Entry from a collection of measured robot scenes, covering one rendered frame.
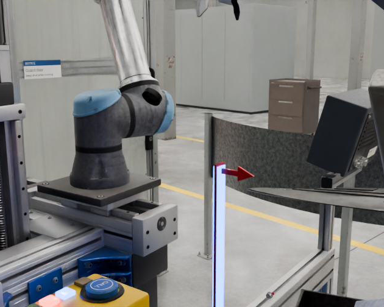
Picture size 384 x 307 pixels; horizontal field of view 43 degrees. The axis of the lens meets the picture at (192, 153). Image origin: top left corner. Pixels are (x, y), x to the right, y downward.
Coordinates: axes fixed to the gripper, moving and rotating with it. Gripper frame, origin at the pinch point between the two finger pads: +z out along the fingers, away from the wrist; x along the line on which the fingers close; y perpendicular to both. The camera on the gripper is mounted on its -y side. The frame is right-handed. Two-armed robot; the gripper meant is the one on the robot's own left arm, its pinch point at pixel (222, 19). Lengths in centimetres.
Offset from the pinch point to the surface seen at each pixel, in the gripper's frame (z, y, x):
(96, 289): 35, -15, 51
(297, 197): 24, -33, 32
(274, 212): 143, 119, -273
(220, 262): 41, -16, 25
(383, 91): 7, -52, 69
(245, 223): 143, 126, -235
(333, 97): 18.1, -12.9, -32.1
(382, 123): 9, -52, 68
